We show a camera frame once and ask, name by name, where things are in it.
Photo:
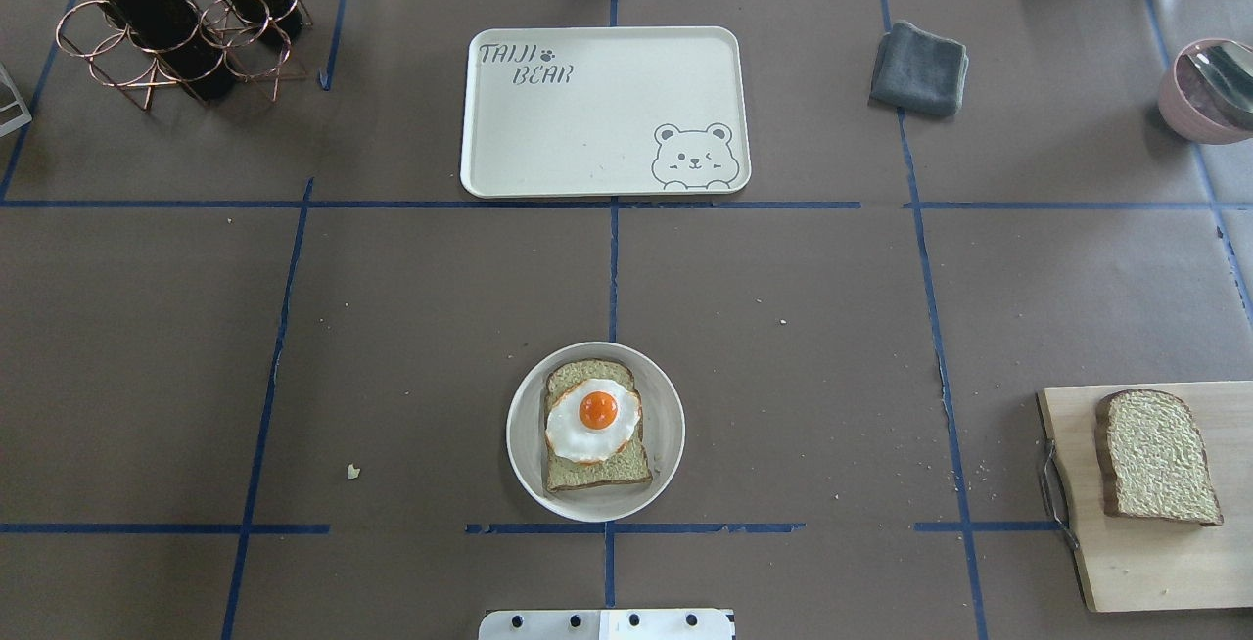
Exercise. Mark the white round plate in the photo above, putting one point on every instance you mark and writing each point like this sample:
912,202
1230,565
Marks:
663,436

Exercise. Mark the cream bear serving tray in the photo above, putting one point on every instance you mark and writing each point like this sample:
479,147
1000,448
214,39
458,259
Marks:
604,111

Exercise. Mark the fried egg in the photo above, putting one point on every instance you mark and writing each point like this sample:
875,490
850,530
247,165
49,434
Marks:
592,420

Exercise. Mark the folded grey cloth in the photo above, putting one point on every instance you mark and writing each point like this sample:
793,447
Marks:
919,71

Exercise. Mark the wooden cutting board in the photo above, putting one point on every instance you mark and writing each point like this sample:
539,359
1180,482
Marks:
1139,565

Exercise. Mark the pink bowl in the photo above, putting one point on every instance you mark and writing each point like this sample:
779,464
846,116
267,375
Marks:
1187,105

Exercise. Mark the dark wine bottle left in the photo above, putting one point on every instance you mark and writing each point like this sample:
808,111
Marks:
173,31

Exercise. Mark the metal scoop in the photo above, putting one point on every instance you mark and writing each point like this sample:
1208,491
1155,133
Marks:
1225,71

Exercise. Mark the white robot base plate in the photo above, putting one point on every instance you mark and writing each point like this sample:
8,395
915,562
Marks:
678,623

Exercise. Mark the copper wire bottle rack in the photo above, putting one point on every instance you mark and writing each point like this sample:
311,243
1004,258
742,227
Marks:
88,33

